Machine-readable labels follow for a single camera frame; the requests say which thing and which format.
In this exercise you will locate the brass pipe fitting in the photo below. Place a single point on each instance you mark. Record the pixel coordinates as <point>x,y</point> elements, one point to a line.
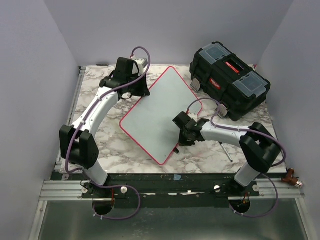
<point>290,179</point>

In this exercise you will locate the whiteboard marker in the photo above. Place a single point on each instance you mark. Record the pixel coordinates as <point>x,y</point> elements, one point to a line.
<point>226,152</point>

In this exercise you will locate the black whiteboard clip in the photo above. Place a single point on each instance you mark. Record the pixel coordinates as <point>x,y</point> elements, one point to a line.
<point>176,150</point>

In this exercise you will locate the pink-framed whiteboard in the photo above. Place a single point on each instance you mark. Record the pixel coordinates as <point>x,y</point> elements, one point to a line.
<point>149,123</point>

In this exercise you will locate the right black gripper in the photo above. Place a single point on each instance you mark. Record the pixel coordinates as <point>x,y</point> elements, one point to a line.
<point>183,142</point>

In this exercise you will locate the black red toolbox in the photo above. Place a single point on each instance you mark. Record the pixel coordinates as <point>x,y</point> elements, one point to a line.
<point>227,79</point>

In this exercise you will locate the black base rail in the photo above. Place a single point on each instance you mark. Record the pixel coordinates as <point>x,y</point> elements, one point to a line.
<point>131,190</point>

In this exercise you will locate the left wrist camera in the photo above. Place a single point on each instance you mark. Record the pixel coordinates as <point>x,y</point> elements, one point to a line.
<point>139,66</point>

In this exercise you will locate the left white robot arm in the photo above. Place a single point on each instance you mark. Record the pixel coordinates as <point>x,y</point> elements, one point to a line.
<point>77,141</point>

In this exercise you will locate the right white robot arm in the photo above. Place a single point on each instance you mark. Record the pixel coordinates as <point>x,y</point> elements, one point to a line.
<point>259,147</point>

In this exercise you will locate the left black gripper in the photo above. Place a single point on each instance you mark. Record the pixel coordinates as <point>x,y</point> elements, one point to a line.
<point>144,91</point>

